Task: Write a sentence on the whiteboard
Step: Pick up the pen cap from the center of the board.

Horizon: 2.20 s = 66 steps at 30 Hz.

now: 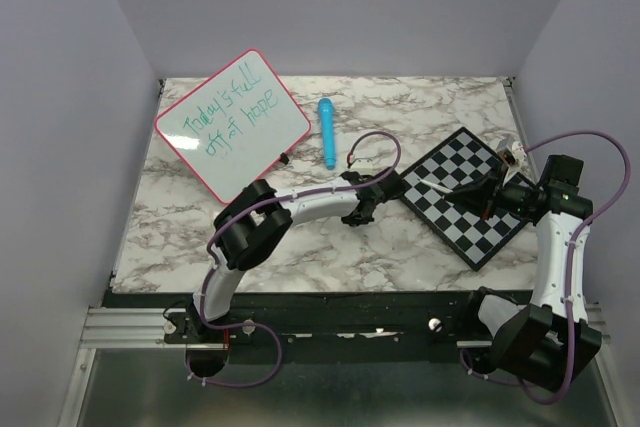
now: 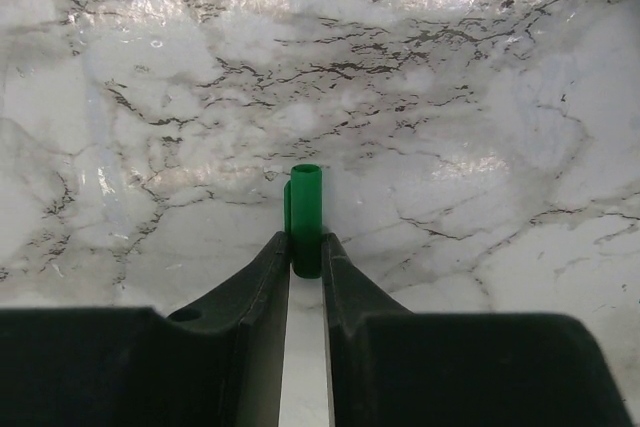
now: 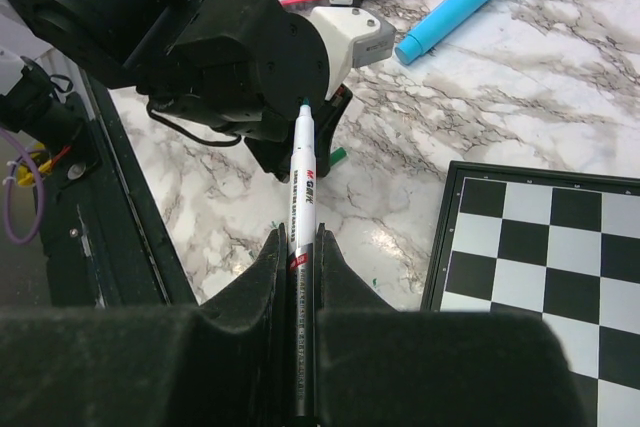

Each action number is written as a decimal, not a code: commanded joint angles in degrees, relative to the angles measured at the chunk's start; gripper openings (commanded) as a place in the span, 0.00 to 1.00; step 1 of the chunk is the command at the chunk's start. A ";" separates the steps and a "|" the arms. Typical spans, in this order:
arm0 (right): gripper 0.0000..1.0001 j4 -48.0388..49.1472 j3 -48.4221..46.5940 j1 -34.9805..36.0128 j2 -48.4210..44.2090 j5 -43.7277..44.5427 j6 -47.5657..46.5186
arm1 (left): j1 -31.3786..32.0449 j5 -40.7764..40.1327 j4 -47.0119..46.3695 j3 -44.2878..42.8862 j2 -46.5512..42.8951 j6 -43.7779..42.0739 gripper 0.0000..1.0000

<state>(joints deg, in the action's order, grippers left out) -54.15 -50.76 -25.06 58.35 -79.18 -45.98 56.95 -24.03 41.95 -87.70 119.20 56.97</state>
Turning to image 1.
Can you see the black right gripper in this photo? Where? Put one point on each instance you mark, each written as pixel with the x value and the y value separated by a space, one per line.
pixel 467 197

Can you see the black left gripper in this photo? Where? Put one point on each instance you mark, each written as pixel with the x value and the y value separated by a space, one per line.
pixel 356 221

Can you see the white green marker pen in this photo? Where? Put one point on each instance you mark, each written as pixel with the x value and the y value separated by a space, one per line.
pixel 435 186

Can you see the pink framed whiteboard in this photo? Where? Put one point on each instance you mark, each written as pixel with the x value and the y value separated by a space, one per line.
pixel 232 128

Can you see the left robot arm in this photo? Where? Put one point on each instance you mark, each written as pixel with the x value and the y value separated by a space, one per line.
pixel 249 229

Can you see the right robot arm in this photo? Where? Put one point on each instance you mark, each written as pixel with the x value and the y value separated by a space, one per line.
pixel 548 340

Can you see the black whiteboard stand foot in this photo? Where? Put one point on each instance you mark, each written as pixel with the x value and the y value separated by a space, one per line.
pixel 283 159

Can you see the blue toy microphone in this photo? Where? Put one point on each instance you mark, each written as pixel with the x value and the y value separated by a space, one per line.
pixel 325 110

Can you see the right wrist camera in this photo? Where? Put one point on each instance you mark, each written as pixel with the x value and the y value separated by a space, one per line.
pixel 512 154

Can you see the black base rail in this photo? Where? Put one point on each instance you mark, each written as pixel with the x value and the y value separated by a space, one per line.
pixel 317 328

